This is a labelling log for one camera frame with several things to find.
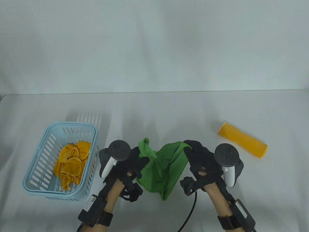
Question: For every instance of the person's left hand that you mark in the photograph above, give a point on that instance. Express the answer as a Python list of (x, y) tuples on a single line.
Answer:
[(135, 164)]

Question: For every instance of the person's right hand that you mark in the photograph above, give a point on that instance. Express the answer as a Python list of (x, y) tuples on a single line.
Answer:
[(202, 159)]

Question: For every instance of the green towel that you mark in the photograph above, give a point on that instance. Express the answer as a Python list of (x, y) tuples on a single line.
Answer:
[(164, 169)]

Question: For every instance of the yellow square towel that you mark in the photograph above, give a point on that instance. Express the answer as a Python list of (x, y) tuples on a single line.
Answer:
[(243, 140)]

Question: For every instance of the orange cloth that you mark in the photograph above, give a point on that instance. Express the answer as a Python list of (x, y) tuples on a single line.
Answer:
[(71, 162)]

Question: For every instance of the person's left forearm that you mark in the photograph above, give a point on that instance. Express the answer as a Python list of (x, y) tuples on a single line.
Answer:
[(113, 198)]

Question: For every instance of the black and white controller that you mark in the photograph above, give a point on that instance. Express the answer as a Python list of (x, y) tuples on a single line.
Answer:
[(227, 154), (118, 149)]

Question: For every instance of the black sensor box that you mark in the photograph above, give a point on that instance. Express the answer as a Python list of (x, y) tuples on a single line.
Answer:
[(93, 210), (242, 213)]

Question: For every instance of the light blue plastic basket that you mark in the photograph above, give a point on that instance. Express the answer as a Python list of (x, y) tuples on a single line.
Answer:
[(36, 166)]

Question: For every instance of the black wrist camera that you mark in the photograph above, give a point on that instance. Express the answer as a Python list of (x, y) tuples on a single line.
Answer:
[(134, 192), (188, 186)]

